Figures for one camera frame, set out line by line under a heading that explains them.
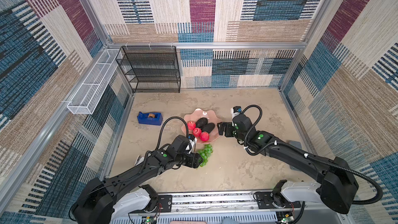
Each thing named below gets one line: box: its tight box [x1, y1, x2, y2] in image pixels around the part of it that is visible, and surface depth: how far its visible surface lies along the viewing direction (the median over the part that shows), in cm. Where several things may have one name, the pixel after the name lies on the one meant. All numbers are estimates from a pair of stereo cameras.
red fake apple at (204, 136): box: [199, 131, 210, 142], surface depth 91 cm
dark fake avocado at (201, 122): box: [195, 117, 209, 129], surface depth 99 cm
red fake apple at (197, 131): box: [192, 127, 202, 138], surface depth 93 cm
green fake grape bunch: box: [198, 144, 213, 167], surface depth 87 cm
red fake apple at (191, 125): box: [187, 120, 197, 131], surface depth 95 cm
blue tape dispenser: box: [136, 111, 164, 126], surface depth 101 cm
